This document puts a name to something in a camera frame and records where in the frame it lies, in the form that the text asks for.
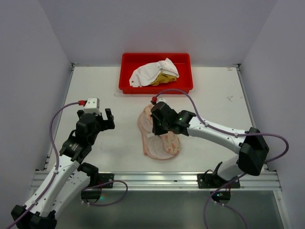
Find floral mesh laundry bag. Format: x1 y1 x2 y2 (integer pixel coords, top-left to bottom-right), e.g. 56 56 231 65
137 104 182 160

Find yellow bra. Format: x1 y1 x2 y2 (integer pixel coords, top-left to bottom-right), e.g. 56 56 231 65
150 73 178 86

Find white bra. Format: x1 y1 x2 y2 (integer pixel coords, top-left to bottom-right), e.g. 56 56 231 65
129 58 180 87

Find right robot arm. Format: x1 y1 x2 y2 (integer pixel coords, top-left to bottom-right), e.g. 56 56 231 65
151 102 269 187

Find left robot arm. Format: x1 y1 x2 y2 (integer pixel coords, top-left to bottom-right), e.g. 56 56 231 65
11 108 115 229

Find red plastic tray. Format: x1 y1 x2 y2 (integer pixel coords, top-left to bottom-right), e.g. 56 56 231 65
118 53 193 94

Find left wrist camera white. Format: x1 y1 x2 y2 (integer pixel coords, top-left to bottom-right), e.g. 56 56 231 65
83 97 100 115

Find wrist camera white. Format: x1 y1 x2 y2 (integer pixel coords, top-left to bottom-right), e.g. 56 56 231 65
151 96 166 105
83 97 100 115

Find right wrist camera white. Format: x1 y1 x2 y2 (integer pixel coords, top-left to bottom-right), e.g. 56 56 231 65
151 96 166 105

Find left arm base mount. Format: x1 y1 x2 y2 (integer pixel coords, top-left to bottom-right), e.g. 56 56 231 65
81 173 114 203

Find aluminium front rail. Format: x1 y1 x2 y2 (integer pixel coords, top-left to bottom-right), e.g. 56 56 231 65
101 171 281 191

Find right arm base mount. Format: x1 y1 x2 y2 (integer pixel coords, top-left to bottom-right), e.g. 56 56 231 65
197 162 241 204

